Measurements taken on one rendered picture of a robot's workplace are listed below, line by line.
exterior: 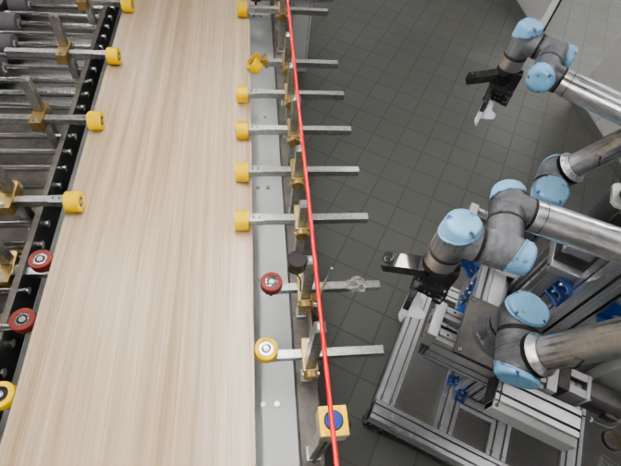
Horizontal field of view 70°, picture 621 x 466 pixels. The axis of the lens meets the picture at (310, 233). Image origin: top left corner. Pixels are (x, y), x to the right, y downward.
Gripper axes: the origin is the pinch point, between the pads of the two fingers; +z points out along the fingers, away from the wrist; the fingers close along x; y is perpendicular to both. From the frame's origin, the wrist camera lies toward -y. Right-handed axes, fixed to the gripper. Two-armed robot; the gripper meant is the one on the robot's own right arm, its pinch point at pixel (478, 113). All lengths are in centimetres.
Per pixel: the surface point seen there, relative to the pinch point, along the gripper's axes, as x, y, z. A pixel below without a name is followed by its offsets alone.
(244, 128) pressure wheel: -19, -88, 34
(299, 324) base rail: -78, -29, 62
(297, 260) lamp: -77, -34, 19
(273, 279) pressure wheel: -76, -43, 41
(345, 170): -18, -39, 36
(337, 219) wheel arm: -43, -32, 36
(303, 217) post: -54, -42, 28
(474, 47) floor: 282, -14, 132
